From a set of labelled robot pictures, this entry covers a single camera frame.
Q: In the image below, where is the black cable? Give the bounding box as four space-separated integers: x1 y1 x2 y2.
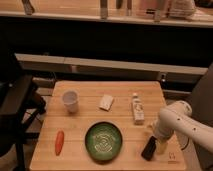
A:
179 133 192 151

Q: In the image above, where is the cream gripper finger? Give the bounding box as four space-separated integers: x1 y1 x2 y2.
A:
156 140 168 155

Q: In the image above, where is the orange carrot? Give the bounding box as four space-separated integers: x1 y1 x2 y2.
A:
55 131 64 156

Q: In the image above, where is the black chair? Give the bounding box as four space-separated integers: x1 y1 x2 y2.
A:
0 50 46 171

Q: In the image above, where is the white sponge block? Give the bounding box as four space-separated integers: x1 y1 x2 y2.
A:
99 94 114 111

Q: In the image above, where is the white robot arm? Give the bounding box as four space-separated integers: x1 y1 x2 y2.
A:
153 101 213 153

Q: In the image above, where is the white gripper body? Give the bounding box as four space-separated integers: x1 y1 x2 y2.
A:
152 120 174 142

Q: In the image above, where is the green patterned plate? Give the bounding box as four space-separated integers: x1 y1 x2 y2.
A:
85 122 123 162

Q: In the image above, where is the white tube bottle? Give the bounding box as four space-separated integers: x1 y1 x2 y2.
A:
132 93 144 125

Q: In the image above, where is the wooden table board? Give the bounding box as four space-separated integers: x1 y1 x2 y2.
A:
30 81 186 171

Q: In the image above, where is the black eraser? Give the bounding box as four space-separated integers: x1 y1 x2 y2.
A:
141 136 156 161

